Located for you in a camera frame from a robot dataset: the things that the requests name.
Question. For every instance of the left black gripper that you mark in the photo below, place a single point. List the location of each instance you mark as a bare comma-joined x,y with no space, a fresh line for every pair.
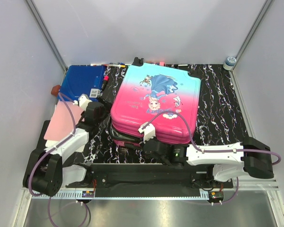
103,110

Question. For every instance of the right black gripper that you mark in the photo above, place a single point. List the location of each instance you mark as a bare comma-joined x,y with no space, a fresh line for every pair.
154,139

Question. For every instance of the pink teal hardshell suitcase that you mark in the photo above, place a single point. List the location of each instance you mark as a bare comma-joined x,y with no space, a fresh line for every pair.
166,97

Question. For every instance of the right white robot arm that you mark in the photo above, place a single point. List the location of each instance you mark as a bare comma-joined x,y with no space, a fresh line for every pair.
250,157

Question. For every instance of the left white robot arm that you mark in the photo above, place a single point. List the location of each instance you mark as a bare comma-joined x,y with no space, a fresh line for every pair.
45,173

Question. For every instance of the red capped black marker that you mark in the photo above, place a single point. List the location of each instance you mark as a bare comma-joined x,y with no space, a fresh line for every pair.
104,83

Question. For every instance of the blue folder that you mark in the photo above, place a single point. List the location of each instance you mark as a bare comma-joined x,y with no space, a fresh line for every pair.
83,79

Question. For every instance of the pink white board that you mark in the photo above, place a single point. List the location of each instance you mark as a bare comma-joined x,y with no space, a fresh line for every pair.
60,125

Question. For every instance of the brown red round object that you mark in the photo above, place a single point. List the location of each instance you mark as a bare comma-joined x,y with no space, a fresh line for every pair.
55,90

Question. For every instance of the colourful marker pen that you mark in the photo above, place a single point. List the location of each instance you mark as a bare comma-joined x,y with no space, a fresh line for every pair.
121,65

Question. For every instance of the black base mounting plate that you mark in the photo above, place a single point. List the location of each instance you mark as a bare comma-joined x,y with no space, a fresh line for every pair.
106,175

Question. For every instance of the pink patterned tube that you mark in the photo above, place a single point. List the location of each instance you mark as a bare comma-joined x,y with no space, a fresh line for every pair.
157,63

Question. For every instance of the black marker pen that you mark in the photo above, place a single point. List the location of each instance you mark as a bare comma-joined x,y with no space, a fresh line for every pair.
179,65

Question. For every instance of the blue lidded small jar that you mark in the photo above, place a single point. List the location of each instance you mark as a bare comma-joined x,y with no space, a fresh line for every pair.
229,63

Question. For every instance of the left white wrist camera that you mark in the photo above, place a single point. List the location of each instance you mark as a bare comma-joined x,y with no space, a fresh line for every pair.
83,102

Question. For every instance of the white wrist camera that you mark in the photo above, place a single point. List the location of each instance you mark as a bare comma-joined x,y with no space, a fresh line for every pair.
148,131
83,102

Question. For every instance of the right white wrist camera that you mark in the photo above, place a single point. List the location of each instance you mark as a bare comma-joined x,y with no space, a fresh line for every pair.
148,131

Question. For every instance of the aluminium rail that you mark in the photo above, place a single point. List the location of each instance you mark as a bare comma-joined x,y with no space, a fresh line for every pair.
169,192

